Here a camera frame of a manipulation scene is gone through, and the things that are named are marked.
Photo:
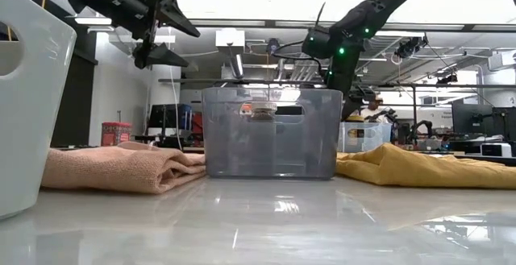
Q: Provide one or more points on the white ceiling box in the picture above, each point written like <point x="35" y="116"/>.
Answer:
<point x="230" y="38"/>

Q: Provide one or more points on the white desktop device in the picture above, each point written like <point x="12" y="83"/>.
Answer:
<point x="496" y="149"/>

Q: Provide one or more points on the pink checked folded cloth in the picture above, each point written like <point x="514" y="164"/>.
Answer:
<point x="121" y="168"/>

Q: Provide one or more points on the mustard yellow folded cloth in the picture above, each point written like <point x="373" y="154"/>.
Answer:
<point x="403" y="168"/>

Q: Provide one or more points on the black background screen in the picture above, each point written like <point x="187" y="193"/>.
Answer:
<point x="163" y="116"/>

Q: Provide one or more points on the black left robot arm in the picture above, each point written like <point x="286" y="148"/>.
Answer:
<point x="109" y="3"/>

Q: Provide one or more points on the blue background container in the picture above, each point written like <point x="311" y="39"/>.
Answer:
<point x="184" y="116"/>

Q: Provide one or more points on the round black ceiling camera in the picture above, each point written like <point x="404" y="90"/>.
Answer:
<point x="273" y="46"/>

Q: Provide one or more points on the background black robot arm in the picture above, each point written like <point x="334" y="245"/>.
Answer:
<point x="423" y="126"/>

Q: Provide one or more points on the black computer monitor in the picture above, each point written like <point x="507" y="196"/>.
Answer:
<point x="467" y="116"/>
<point x="506" y="120"/>

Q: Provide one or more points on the black ceiling-mounted device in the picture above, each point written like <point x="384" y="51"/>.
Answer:
<point x="409" y="47"/>

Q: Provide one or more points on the clear plastic bin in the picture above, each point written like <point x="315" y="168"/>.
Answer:
<point x="379" y="136"/>

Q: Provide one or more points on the white plastic bin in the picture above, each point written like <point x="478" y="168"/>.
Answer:
<point x="36" y="136"/>

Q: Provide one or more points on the translucent grey plastic bin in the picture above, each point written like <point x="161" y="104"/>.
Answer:
<point x="274" y="152"/>

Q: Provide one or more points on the white-lid brown spice jar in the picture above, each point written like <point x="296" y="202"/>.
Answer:
<point x="263" y="107"/>

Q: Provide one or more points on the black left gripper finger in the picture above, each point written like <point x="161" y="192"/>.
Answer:
<point x="161" y="57"/>
<point x="175" y="15"/>

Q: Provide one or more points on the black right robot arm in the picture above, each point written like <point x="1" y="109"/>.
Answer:
<point x="371" y="15"/>

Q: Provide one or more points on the person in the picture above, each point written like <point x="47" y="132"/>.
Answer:
<point x="373" y="114"/>

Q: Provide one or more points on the red spice tin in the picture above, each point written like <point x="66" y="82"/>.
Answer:
<point x="116" y="134"/>

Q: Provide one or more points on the black metal table frame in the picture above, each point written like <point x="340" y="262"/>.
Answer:
<point x="443" y="85"/>

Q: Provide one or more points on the yellow-lid spice jar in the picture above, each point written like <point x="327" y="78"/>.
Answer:
<point x="354" y="118"/>

